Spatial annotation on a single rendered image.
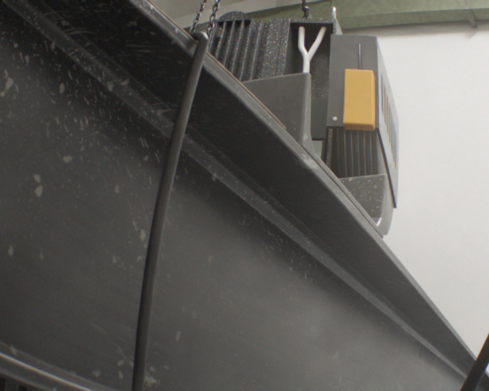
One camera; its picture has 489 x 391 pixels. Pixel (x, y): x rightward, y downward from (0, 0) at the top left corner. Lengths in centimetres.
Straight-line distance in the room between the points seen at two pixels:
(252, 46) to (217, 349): 144
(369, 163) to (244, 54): 48
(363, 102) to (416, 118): 144
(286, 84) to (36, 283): 30
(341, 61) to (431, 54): 153
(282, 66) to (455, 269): 121
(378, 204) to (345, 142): 90
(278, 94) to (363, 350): 39
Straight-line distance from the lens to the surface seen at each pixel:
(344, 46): 174
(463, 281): 263
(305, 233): 68
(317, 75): 191
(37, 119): 42
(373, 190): 74
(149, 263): 38
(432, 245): 273
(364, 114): 158
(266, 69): 183
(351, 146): 162
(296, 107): 58
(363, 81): 163
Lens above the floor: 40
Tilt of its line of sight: 23 degrees up
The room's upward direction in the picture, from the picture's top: 9 degrees clockwise
